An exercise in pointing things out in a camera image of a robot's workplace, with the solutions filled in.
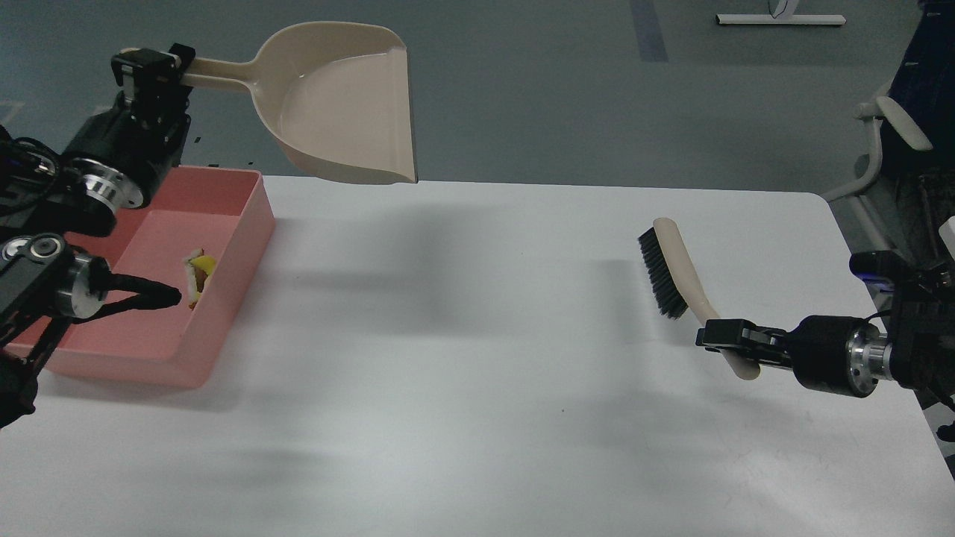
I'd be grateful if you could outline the beige hand brush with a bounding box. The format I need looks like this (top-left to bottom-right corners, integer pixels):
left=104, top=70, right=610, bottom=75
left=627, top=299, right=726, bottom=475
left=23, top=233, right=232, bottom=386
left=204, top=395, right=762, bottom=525
left=638, top=217, right=721, bottom=334

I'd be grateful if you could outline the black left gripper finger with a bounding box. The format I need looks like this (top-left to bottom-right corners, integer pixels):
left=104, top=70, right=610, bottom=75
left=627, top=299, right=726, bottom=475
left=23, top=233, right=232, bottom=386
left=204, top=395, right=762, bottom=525
left=110, top=50, right=182, bottom=125
left=165, top=42, right=195, bottom=120

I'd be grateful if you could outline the white office chair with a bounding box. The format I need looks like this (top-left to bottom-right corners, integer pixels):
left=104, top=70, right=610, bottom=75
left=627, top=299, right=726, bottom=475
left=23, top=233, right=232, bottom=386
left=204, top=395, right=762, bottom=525
left=822, top=82, right=953, bottom=264

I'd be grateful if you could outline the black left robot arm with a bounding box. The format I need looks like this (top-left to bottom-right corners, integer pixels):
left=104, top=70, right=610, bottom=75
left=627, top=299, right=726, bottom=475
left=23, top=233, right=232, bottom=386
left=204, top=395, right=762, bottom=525
left=1, top=43, right=195, bottom=426

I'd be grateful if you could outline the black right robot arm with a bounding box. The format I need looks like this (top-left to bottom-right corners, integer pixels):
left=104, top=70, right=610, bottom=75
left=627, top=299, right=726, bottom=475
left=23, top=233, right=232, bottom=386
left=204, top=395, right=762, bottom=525
left=695, top=251, right=953, bottom=408

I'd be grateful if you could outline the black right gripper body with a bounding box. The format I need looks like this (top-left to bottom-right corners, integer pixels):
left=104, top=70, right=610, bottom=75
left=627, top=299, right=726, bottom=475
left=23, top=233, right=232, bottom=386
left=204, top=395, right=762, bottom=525
left=790, top=316, right=890, bottom=397

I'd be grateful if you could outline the pink plastic bin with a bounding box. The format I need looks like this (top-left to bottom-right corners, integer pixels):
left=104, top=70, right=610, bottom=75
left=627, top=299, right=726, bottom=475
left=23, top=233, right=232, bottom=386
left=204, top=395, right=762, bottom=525
left=2, top=166, right=275, bottom=398

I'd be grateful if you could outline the beige plastic dustpan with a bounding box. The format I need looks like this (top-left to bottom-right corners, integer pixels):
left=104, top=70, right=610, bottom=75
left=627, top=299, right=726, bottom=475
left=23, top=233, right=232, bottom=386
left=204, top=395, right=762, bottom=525
left=182, top=22, right=419, bottom=186

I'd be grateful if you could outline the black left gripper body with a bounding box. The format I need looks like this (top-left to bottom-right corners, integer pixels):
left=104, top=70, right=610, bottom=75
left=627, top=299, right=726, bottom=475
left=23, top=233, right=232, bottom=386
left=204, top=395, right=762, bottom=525
left=62, top=104, right=191, bottom=209

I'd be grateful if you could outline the yellow sponge piece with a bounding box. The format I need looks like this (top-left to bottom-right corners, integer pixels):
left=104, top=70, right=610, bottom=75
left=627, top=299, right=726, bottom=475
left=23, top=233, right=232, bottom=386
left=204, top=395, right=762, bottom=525
left=187, top=254, right=217, bottom=295

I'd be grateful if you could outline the person in teal jacket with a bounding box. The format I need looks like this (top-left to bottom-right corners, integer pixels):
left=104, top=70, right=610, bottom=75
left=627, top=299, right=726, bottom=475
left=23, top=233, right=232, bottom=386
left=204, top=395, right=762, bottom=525
left=881, top=1, right=954, bottom=255

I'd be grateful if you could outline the white desk base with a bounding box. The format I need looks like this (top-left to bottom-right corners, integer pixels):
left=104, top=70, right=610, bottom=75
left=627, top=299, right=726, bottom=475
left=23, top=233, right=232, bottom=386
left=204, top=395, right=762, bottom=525
left=714, top=1, right=847, bottom=28

